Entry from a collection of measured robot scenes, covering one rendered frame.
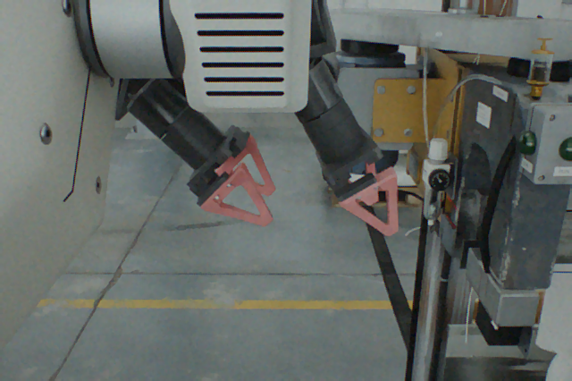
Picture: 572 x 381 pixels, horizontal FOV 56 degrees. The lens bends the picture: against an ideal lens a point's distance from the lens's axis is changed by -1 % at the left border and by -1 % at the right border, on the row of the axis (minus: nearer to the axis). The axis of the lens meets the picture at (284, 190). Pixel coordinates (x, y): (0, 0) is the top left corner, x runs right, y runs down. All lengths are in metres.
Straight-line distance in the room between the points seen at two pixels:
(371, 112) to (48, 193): 0.81
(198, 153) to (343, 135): 0.17
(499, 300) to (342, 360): 1.60
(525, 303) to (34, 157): 0.67
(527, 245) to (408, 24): 0.42
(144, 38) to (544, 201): 0.57
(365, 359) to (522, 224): 1.68
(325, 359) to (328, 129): 1.85
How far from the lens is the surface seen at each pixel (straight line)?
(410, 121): 1.09
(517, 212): 0.77
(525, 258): 0.81
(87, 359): 2.50
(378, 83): 1.06
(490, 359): 1.40
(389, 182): 0.58
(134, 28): 0.38
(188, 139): 0.62
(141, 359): 2.43
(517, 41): 0.87
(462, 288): 1.41
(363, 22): 1.05
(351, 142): 0.60
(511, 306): 0.83
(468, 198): 0.97
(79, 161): 0.39
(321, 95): 0.58
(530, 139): 0.70
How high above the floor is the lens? 1.46
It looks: 21 degrees down
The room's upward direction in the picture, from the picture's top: straight up
